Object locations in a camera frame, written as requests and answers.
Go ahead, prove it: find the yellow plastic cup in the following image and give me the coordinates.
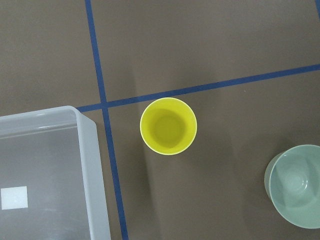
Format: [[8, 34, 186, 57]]
[[139, 97, 198, 156]]

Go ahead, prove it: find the green plastic bowl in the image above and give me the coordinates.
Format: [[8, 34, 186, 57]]
[[264, 144, 320, 229]]

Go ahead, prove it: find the translucent plastic storage box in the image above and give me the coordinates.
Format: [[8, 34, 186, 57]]
[[0, 106, 111, 240]]

